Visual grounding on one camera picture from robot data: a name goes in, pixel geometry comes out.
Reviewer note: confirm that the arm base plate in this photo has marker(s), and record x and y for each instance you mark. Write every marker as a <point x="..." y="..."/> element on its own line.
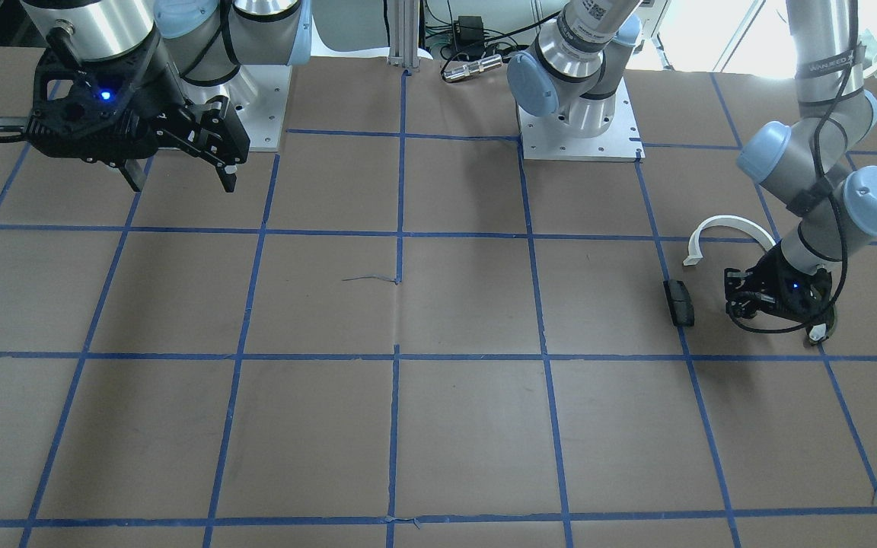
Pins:
<point x="591" y="130"/>
<point x="260" y="95"/>

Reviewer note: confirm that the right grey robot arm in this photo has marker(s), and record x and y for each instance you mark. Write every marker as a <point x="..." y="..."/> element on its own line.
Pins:
<point x="208" y="41"/>

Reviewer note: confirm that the aluminium frame post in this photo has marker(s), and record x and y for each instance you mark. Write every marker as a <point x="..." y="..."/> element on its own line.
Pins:
<point x="403" y="26"/>

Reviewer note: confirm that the small black rectangular pad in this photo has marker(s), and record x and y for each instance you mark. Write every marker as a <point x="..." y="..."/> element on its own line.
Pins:
<point x="679" y="301"/>

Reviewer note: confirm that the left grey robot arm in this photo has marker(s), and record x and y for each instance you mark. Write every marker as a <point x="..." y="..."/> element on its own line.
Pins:
<point x="578" y="59"/>

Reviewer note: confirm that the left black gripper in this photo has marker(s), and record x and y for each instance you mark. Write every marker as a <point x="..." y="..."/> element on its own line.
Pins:
<point x="781" y="268"/>

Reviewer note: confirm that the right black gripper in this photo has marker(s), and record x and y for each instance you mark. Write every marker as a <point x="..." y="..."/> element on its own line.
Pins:
<point x="155" y="93"/>

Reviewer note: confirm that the black power adapter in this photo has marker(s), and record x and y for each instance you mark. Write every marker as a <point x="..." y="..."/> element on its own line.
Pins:
<point x="468" y="31"/>

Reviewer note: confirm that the green curved part with bracket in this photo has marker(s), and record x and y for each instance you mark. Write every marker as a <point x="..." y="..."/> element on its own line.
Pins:
<point x="824" y="329"/>

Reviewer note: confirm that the silver cylindrical connector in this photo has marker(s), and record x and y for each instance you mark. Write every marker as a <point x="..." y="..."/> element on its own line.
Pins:
<point x="471" y="69"/>

